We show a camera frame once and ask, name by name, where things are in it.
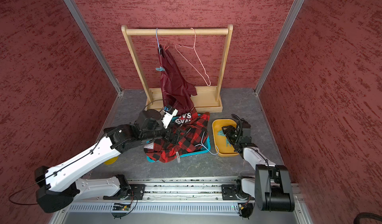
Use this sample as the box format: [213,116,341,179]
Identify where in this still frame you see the maroon satin shirt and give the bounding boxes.
[158,46,197,115]

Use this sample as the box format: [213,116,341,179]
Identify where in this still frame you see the wooden clothes rack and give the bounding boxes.
[121,25,233,113]

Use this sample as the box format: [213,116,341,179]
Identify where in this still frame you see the teal plastic basket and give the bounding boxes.
[146,113,211,163]

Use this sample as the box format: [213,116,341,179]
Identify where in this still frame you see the white clothespin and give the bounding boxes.
[176,152,181,163]

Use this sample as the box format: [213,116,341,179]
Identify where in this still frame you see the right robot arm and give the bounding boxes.
[222,120,295,212]

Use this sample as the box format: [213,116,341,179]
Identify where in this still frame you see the yellow plastic tray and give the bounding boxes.
[212,119,238,157]

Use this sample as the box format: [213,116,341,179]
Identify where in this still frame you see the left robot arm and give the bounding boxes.
[35,107,178,213]

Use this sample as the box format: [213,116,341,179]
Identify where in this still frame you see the red black plaid shirt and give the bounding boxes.
[144,111,210,163]

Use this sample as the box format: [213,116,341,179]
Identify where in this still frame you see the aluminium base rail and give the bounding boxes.
[50,176,305,216]

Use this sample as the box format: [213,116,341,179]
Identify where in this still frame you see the yellow cup with tools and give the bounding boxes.
[104,156,118,165]

